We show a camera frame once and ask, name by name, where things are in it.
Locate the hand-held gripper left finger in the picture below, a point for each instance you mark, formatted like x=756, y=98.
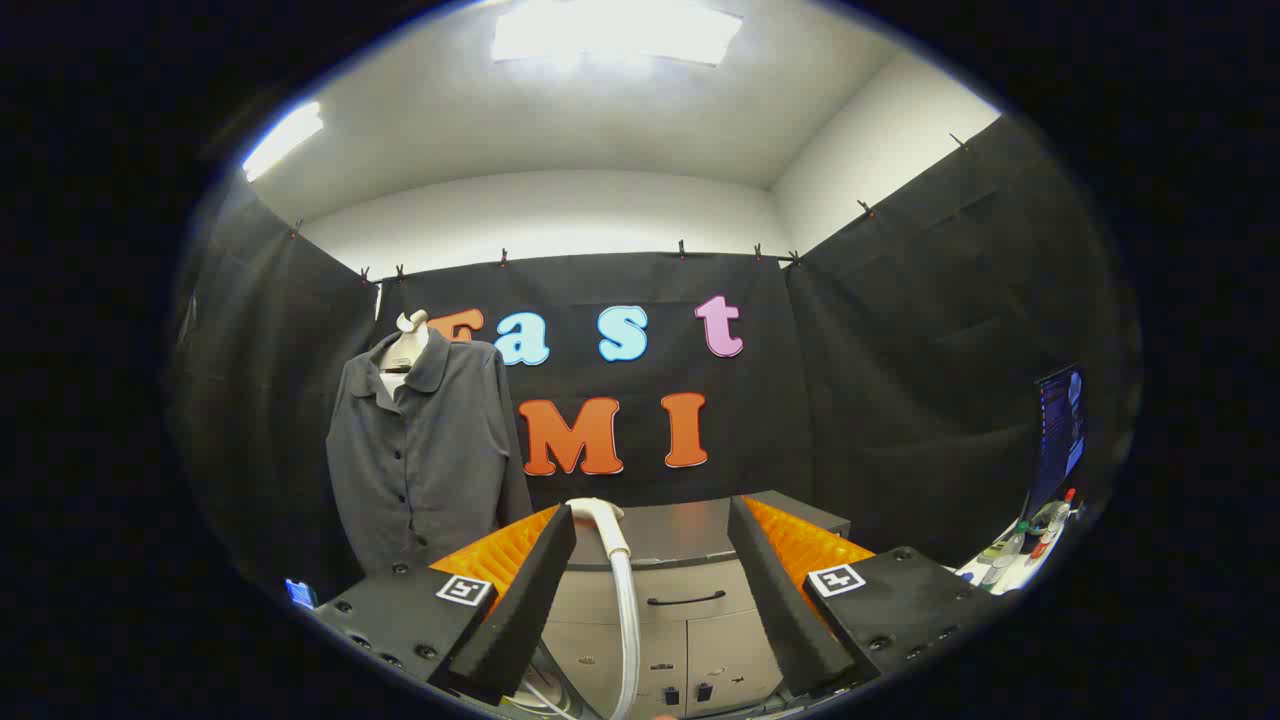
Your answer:
x=530, y=600

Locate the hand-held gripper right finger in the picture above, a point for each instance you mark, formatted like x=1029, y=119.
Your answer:
x=780, y=600

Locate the white garment steamer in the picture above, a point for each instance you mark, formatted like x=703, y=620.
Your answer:
x=622, y=600

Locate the dark grey button shirt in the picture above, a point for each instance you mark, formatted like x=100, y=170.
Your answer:
x=430, y=460

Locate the cream clothes hanger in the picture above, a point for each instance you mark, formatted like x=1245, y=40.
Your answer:
x=411, y=322

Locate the grey cabinet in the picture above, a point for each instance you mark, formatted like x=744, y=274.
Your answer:
x=680, y=620

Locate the white side table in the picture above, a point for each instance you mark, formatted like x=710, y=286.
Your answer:
x=1000, y=575

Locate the small blue lit screen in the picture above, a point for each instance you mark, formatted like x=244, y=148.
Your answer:
x=300, y=593

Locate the black backdrop cloth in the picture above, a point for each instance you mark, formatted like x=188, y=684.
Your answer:
x=900, y=400

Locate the clear bottle with red cap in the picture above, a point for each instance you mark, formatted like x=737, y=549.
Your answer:
x=1052, y=520

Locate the dark computer monitor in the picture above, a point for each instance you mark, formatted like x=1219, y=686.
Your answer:
x=1060, y=430

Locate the narrow ceiling light strip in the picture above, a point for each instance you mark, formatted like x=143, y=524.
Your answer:
x=283, y=140

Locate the rectangular ceiling light panel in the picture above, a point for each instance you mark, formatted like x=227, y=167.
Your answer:
x=615, y=32

